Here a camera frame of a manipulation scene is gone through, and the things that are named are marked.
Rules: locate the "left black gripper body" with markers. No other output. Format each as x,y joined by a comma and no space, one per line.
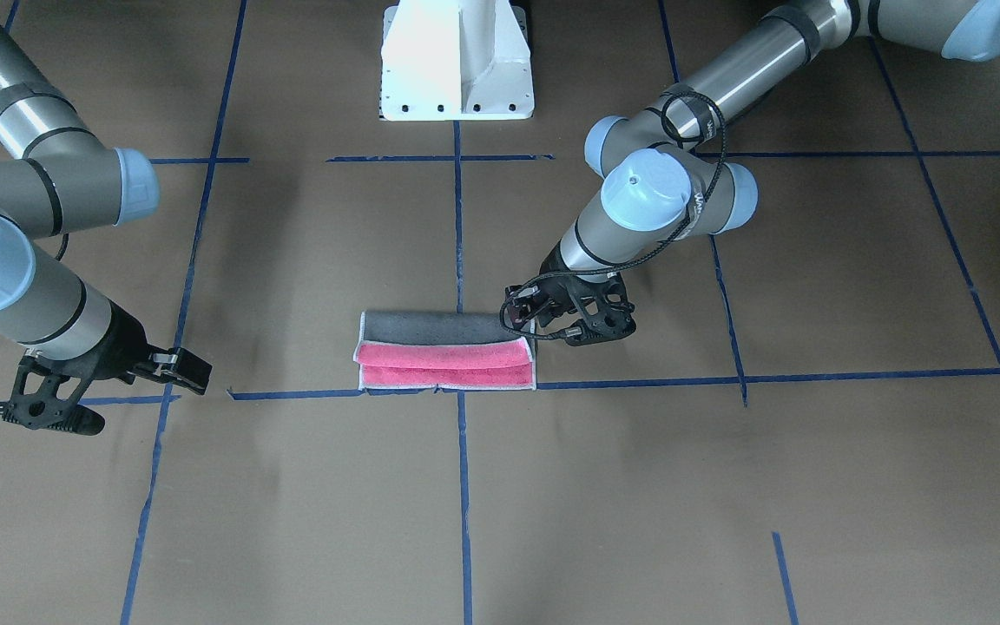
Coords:
562,290

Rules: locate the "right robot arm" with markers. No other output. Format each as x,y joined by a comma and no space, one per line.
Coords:
60,179

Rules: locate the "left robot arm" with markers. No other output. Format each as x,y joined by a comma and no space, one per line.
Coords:
655,190

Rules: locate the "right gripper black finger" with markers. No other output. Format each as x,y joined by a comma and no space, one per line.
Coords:
182,368

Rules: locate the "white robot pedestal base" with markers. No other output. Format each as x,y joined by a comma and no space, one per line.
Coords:
456,60

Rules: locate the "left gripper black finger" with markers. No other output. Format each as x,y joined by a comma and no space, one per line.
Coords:
522,308

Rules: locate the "pink and grey towel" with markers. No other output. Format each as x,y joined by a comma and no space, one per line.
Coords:
405,350

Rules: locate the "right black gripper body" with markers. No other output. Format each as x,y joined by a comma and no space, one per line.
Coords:
121,345

